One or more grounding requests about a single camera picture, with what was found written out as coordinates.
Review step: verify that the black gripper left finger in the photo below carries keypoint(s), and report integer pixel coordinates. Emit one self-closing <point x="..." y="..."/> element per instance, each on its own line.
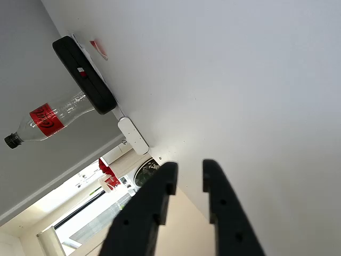
<point x="138" y="226"/>

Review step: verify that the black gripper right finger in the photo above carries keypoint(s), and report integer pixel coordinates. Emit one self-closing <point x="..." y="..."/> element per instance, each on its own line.
<point x="231" y="226"/>

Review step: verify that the white charger block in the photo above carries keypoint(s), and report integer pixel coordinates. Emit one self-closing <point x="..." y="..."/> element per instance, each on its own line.
<point x="133" y="136"/>

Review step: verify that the glass sliding door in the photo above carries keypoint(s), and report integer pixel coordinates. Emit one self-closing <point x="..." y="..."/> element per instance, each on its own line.
<point x="93" y="218"/>

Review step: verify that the beige cabinet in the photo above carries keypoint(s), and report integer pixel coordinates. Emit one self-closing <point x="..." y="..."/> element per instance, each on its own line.
<point x="125" y="162"/>

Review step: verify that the red cloth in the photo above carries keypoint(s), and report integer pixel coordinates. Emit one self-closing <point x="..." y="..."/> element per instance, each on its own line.
<point x="104" y="165"/>

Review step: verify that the small glass jar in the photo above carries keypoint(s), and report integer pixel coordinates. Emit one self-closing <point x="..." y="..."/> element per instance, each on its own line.
<point x="45" y="120"/>

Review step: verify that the black zipped case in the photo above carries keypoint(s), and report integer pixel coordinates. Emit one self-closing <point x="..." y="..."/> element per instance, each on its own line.
<point x="82" y="80"/>

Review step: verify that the white washing machine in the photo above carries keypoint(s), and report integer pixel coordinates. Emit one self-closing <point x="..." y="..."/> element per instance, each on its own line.
<point x="145" y="173"/>

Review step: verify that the white box with red label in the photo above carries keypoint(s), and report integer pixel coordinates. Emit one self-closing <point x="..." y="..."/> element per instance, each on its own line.
<point x="112" y="182"/>

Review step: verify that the small red flat card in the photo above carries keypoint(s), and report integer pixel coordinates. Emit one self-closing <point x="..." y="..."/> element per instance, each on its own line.
<point x="99" y="49"/>

